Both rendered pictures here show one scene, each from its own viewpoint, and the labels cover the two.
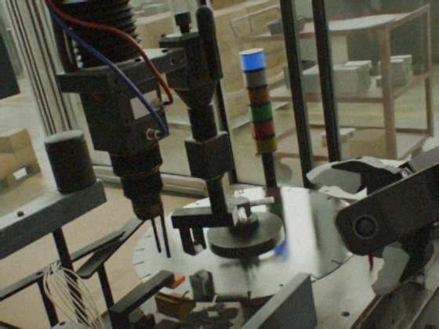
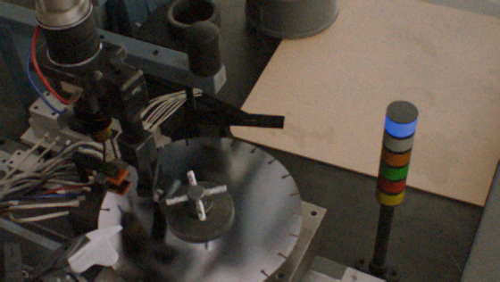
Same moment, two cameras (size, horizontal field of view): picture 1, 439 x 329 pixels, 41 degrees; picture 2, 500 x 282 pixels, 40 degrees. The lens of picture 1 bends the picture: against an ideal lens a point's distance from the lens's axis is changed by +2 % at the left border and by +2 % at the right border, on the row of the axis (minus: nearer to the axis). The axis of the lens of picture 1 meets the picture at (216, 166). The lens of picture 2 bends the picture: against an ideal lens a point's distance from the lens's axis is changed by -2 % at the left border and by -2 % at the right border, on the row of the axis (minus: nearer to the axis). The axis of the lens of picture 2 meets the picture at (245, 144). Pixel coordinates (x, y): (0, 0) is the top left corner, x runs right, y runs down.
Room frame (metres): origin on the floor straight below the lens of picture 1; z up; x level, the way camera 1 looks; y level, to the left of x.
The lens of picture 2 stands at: (0.68, -0.71, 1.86)
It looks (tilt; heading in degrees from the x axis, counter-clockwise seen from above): 48 degrees down; 78
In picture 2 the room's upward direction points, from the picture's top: 5 degrees counter-clockwise
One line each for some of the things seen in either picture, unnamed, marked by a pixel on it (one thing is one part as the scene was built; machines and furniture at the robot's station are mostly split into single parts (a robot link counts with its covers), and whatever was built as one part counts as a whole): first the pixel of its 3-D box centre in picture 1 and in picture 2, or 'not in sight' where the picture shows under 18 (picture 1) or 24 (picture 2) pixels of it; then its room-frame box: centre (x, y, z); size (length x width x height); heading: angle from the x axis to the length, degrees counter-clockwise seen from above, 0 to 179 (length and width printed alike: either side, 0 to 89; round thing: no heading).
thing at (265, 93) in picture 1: (257, 94); (396, 149); (1.04, -0.10, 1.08); 0.05 x 0.04 x 0.03; 48
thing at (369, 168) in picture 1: (368, 179); (65, 261); (0.54, -0.15, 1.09); 0.09 x 0.02 x 0.05; 33
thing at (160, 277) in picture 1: (152, 311); (101, 176); (0.60, 0.11, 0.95); 0.10 x 0.03 x 0.07; 138
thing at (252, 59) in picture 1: (252, 59); (401, 119); (1.04, -0.10, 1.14); 0.05 x 0.04 x 0.03; 48
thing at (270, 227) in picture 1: (243, 225); (198, 207); (0.74, -0.02, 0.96); 0.11 x 0.11 x 0.03
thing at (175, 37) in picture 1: (198, 99); (128, 113); (0.67, 0.01, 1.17); 0.06 x 0.05 x 0.20; 129
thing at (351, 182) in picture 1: (347, 168); (102, 250); (0.59, -0.14, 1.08); 0.09 x 0.06 x 0.03; 33
